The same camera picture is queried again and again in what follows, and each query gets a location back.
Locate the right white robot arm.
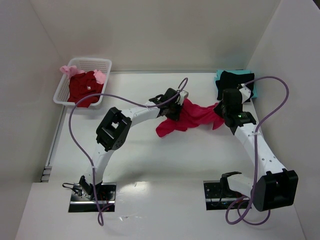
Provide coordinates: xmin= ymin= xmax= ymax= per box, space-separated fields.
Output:
xmin=214 ymin=86 xmax=299 ymax=212

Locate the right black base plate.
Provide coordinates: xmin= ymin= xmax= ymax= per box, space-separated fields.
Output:
xmin=203 ymin=180 xmax=242 ymax=211

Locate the black folded t shirt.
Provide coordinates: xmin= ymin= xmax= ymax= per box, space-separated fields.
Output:
xmin=215 ymin=70 xmax=256 ymax=103

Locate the light pink t shirt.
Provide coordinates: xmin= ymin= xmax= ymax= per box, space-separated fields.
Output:
xmin=59 ymin=65 xmax=107 ymax=85

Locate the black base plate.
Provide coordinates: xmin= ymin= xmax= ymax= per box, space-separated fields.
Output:
xmin=203 ymin=180 xmax=242 ymax=211
xmin=62 ymin=183 xmax=117 ymax=213

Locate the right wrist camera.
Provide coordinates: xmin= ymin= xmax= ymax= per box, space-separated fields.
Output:
xmin=237 ymin=83 xmax=252 ymax=103

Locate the white plastic basket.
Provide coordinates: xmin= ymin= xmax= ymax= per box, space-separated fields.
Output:
xmin=53 ymin=57 xmax=112 ymax=108

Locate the metal table edge bracket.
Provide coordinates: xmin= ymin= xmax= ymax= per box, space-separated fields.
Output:
xmin=40 ymin=166 xmax=52 ymax=183

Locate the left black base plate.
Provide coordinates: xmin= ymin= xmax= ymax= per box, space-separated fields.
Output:
xmin=62 ymin=183 xmax=117 ymax=213

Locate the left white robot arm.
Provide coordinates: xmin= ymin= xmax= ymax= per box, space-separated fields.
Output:
xmin=79 ymin=88 xmax=189 ymax=200

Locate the teal folded t shirt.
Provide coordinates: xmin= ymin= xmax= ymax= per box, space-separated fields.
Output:
xmin=214 ymin=69 xmax=258 ymax=100

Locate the dark red t shirt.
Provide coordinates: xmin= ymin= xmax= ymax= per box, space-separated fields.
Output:
xmin=67 ymin=71 xmax=104 ymax=103

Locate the magenta t shirt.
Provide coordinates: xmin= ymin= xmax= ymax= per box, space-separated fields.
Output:
xmin=155 ymin=99 xmax=225 ymax=138

